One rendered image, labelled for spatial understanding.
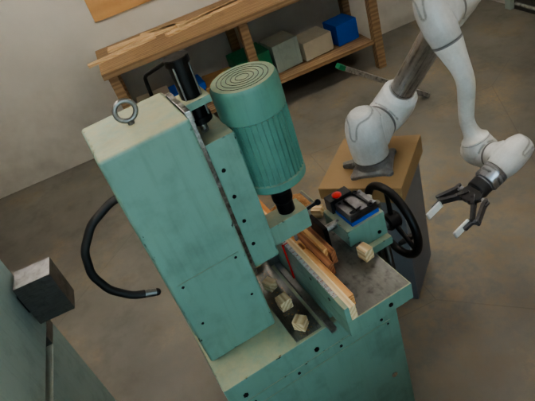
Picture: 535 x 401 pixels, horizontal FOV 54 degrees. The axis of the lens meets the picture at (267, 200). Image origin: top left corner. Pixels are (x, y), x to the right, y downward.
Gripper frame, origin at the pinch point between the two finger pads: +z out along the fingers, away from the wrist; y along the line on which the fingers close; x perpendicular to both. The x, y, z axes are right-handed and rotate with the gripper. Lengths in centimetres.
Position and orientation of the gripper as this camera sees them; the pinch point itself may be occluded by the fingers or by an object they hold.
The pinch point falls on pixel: (443, 223)
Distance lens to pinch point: 192.8
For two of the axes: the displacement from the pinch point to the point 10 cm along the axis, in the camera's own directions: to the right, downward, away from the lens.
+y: 4.4, 4.4, -7.9
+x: 5.6, 5.6, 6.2
